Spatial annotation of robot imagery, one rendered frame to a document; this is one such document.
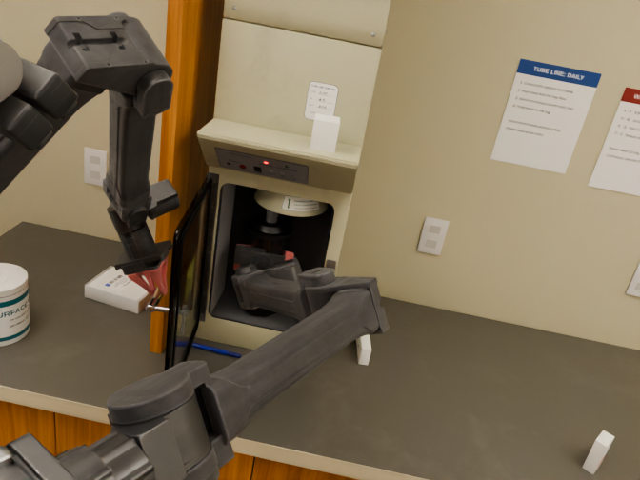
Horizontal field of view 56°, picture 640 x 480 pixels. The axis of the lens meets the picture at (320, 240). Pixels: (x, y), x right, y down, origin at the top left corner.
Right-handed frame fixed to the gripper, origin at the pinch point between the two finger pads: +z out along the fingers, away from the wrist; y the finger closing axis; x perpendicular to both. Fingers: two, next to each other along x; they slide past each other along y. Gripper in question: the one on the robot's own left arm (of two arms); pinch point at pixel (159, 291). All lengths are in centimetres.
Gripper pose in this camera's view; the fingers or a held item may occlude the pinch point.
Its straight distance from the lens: 124.4
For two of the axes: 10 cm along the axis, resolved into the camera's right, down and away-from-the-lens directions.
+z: 2.5, 8.7, 4.2
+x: -0.4, 4.4, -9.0
